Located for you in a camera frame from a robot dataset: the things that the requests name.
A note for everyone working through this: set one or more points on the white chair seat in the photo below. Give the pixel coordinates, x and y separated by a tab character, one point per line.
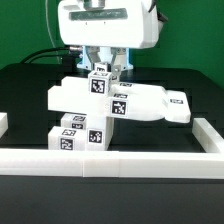
99	132

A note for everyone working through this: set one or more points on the white block at left edge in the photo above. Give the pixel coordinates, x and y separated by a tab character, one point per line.
3	123

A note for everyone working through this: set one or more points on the white chair back frame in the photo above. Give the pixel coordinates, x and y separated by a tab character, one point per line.
125	100

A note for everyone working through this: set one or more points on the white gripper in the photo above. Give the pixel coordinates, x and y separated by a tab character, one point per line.
110	23

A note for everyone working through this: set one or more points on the white marker cube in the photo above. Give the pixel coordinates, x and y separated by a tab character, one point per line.
101	67
99	82

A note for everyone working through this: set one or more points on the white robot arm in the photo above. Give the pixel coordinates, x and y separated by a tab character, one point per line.
105	58

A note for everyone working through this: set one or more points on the white U-shaped fence frame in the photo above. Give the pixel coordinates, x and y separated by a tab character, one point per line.
36	162

